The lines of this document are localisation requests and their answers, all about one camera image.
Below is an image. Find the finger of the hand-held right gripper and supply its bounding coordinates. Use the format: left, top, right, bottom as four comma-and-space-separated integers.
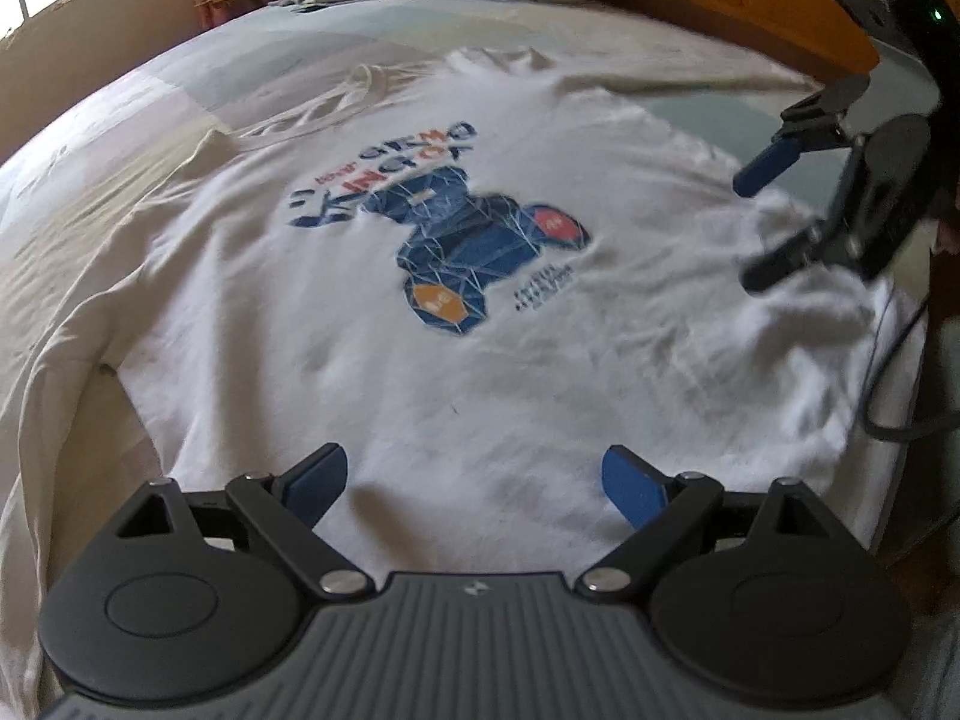
733, 73, 876, 197
739, 214, 850, 295

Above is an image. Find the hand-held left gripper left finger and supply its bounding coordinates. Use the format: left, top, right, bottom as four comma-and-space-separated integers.
111, 441, 374, 602

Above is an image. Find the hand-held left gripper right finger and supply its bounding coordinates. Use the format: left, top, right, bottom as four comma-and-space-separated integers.
576, 444, 827, 606

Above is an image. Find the white printed t-shirt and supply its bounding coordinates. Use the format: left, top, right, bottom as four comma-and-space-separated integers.
0, 45, 931, 698

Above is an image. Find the pastel patchwork bed sheet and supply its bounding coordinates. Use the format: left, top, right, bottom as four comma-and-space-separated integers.
0, 0, 938, 720

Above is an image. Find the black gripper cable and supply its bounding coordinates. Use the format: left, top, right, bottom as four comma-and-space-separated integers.
861, 289, 947, 445

